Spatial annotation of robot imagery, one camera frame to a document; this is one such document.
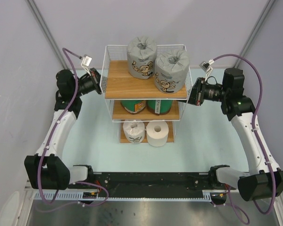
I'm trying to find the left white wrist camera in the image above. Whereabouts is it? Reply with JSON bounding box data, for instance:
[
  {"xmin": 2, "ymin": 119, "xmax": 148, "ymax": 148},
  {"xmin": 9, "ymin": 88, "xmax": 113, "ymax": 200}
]
[{"xmin": 81, "ymin": 55, "xmax": 92, "ymax": 74}]

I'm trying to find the white wire wooden shelf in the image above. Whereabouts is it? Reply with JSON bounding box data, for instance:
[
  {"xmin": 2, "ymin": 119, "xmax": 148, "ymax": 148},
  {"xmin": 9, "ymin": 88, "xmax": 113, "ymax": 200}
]
[{"xmin": 100, "ymin": 45, "xmax": 192, "ymax": 143}]

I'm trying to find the grey roll front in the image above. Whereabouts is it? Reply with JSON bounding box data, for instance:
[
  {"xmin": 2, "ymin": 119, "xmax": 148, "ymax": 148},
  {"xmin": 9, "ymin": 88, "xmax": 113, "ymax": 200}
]
[{"xmin": 154, "ymin": 50, "xmax": 190, "ymax": 94}]

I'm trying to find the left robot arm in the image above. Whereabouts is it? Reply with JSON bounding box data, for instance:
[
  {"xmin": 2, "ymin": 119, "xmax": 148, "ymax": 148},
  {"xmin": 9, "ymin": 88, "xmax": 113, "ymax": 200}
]
[{"xmin": 24, "ymin": 68, "xmax": 101, "ymax": 190}]

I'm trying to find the unwrapped white paper roll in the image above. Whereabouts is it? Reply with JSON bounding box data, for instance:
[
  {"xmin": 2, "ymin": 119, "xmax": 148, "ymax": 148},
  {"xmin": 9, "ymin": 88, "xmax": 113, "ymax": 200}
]
[{"xmin": 146, "ymin": 121, "xmax": 169, "ymax": 147}]

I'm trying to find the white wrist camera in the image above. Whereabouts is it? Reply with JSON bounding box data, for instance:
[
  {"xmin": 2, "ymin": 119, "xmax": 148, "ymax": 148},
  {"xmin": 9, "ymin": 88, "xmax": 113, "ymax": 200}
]
[
  {"xmin": 200, "ymin": 59, "xmax": 215, "ymax": 81},
  {"xmin": 81, "ymin": 55, "xmax": 92, "ymax": 74}
]

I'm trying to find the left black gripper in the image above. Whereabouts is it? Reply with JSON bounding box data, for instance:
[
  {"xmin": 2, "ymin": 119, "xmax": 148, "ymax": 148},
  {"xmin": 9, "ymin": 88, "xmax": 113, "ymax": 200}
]
[{"xmin": 73, "ymin": 68, "xmax": 119, "ymax": 97}]

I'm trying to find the grey roll back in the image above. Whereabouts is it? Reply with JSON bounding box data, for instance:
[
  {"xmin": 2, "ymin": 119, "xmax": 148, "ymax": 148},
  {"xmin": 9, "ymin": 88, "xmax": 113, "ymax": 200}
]
[{"xmin": 127, "ymin": 36, "xmax": 157, "ymax": 80}]

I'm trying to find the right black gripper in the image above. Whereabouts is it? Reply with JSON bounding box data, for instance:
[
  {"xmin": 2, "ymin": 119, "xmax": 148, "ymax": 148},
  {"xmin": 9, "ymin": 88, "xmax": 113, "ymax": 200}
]
[{"xmin": 177, "ymin": 77, "xmax": 228, "ymax": 106}]

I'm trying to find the grey roll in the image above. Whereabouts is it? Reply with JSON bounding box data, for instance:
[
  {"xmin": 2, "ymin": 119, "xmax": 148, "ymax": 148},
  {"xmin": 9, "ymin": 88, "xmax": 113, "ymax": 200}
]
[
  {"xmin": 154, "ymin": 50, "xmax": 190, "ymax": 94},
  {"xmin": 127, "ymin": 36, "xmax": 157, "ymax": 80}
]

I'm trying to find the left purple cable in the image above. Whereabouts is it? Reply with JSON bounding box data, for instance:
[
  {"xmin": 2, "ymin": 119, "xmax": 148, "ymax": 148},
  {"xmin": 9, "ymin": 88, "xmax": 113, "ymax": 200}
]
[{"xmin": 34, "ymin": 48, "xmax": 109, "ymax": 213}]

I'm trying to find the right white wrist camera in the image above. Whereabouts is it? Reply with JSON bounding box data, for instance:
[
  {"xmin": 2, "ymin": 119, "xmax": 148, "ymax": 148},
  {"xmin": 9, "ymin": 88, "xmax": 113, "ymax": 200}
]
[{"xmin": 200, "ymin": 59, "xmax": 215, "ymax": 81}]

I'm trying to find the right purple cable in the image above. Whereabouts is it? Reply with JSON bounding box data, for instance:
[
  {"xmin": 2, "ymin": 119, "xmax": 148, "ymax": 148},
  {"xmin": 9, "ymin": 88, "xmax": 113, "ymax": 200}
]
[{"xmin": 209, "ymin": 54, "xmax": 276, "ymax": 224}]

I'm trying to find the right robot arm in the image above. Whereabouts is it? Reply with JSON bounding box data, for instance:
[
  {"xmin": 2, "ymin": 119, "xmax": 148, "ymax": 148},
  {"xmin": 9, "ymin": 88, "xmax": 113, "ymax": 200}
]
[{"xmin": 188, "ymin": 68, "xmax": 283, "ymax": 201}]

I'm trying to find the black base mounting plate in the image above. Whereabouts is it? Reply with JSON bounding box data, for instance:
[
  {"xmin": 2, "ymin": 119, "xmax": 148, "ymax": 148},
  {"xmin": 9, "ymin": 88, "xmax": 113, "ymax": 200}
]
[{"xmin": 69, "ymin": 172, "xmax": 228, "ymax": 205}]

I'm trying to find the purple cable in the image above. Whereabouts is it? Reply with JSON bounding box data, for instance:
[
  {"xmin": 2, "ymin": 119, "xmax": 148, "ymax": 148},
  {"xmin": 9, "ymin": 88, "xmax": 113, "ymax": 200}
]
[
  {"xmin": 209, "ymin": 54, "xmax": 276, "ymax": 224},
  {"xmin": 34, "ymin": 48, "xmax": 109, "ymax": 213}
]

